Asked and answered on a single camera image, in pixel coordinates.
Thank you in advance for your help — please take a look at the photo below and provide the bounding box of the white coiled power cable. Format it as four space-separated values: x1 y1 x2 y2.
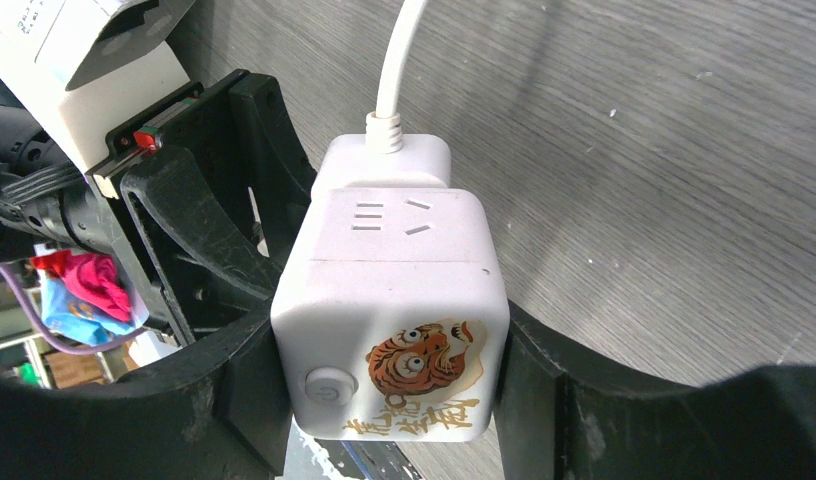
311 0 453 200

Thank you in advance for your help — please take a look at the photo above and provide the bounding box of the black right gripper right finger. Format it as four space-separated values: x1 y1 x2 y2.
494 306 816 479

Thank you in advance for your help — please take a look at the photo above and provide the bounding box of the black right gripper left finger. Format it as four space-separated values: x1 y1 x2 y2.
0 303 292 479

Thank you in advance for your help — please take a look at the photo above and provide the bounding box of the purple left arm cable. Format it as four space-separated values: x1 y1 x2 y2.
0 261 148 357

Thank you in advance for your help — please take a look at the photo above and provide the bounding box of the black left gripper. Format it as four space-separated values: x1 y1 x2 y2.
89 69 316 345

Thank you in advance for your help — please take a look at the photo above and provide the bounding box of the white tiger cube socket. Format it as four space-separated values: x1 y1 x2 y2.
270 188 510 442

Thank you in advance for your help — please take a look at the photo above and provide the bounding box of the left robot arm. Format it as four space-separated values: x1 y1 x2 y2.
0 69 316 345

